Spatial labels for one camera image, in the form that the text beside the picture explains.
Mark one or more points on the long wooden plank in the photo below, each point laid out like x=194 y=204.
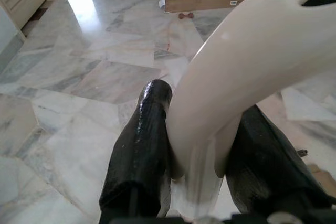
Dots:
x=204 y=1

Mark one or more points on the white paper sheet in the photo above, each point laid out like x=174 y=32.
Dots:
x=304 y=106

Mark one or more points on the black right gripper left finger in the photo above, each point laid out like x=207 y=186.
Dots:
x=141 y=140

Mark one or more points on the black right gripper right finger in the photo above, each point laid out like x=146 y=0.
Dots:
x=267 y=166

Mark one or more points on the dark door mat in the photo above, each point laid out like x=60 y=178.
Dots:
x=35 y=19

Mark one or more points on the small red dumbbell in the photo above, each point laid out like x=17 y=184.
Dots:
x=187 y=16

